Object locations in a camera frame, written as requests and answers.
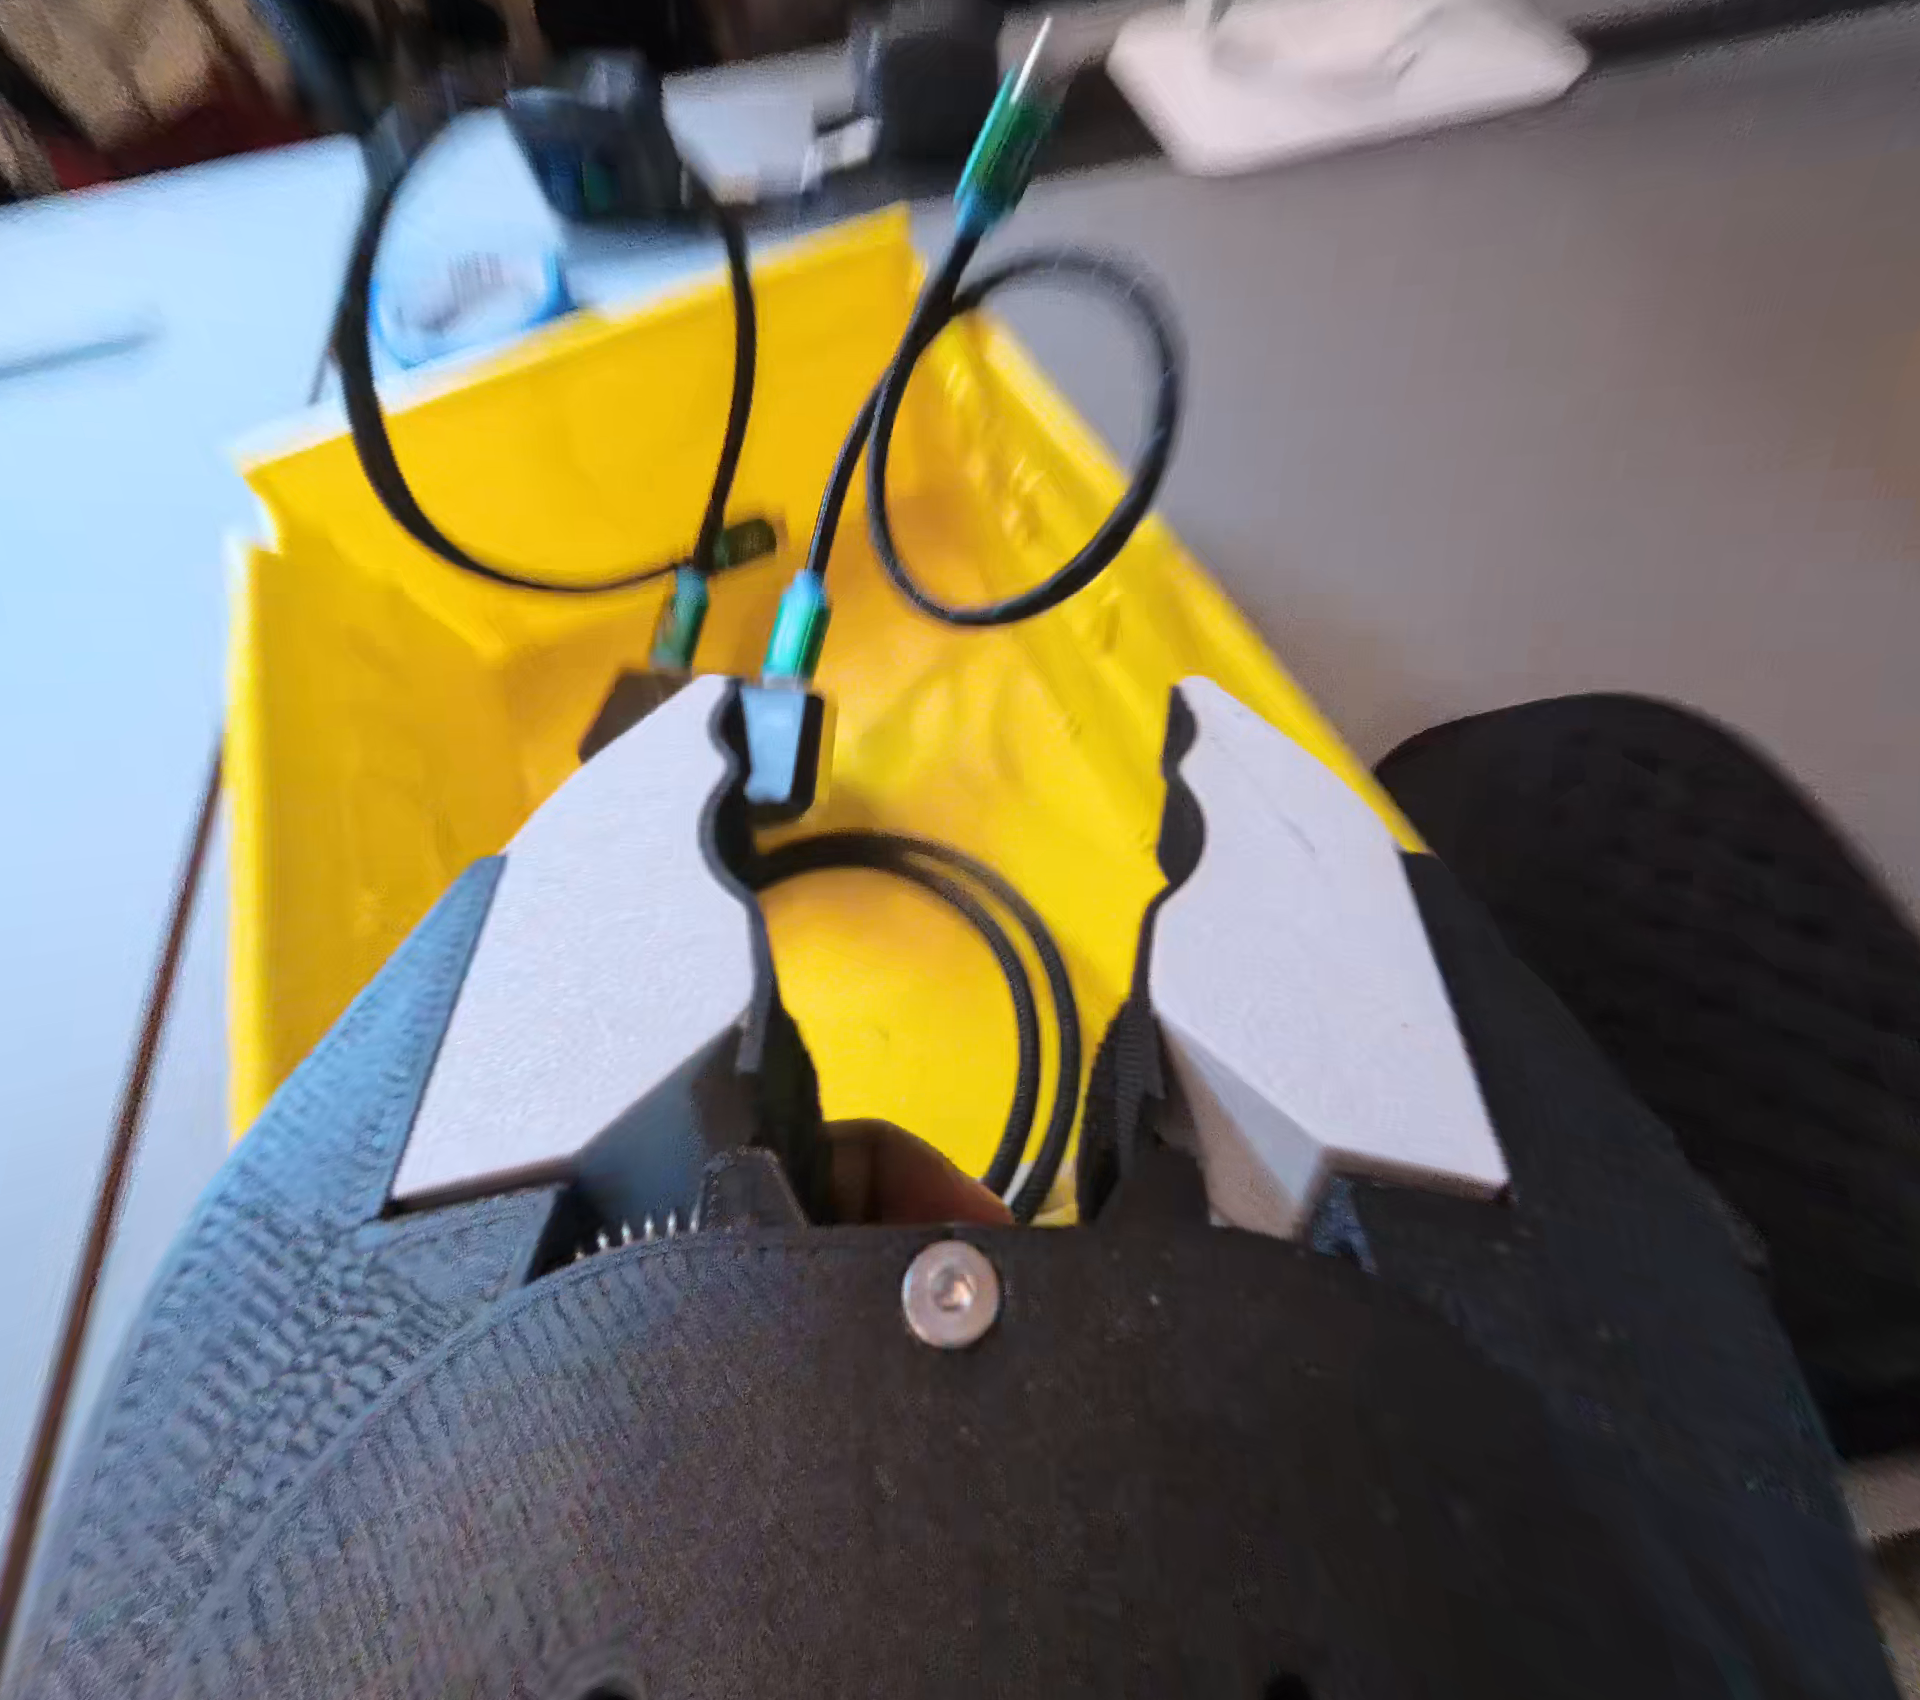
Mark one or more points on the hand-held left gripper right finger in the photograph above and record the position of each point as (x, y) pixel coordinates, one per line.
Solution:
(1320, 980)

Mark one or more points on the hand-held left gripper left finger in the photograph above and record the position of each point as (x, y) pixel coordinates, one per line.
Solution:
(601, 964)

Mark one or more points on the yellow plastic bin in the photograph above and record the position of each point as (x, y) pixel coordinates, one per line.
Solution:
(494, 740)

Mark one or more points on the black square hdmi hub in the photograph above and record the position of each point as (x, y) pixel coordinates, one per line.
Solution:
(782, 755)

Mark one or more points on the black mesh armrest pad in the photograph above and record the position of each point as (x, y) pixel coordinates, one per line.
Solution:
(1680, 1024)

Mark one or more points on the blue tape roll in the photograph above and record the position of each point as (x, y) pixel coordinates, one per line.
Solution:
(450, 305)

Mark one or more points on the black device with green lights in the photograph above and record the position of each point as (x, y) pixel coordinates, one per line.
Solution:
(592, 141)

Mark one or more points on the pale grey box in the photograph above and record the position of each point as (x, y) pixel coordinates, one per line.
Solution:
(742, 141)

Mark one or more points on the black power adapter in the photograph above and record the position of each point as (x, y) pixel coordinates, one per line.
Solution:
(931, 80)

